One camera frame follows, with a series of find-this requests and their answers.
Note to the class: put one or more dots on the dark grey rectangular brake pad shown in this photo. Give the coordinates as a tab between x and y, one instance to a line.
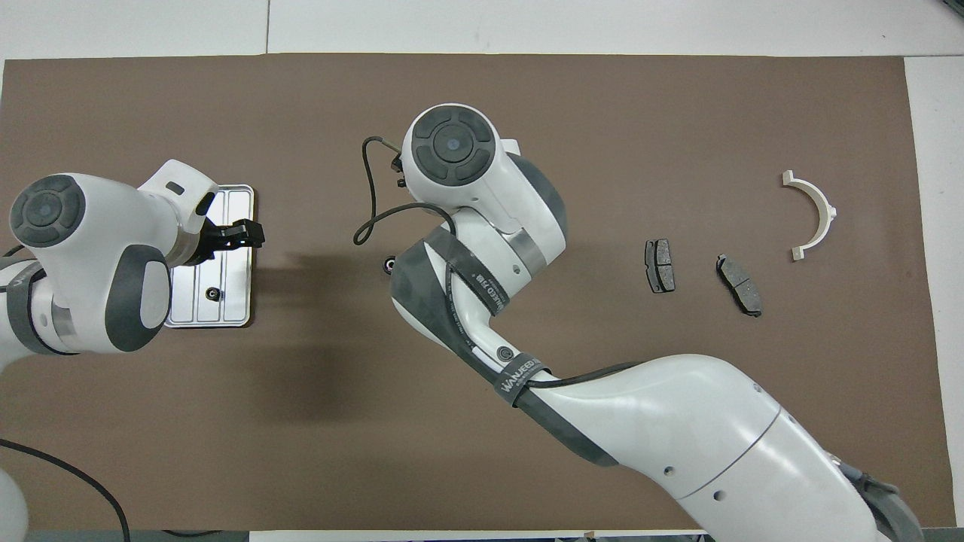
660	266

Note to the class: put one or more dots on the brown table mat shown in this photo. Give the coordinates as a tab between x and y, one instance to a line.
452	452

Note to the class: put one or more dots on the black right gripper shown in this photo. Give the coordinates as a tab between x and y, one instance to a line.
399	172

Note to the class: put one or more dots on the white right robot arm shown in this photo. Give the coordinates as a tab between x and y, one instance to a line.
678	429

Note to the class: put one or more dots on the silver metal tray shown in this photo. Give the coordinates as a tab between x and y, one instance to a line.
226	301

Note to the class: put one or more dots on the dark grey angled brake pad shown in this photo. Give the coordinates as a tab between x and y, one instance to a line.
739	286

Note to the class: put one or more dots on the white curved plastic bracket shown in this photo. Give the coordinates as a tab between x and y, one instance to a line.
827	207

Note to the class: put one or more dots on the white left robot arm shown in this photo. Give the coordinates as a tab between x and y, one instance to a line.
83	226

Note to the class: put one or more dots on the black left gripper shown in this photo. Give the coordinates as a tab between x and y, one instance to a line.
211	242

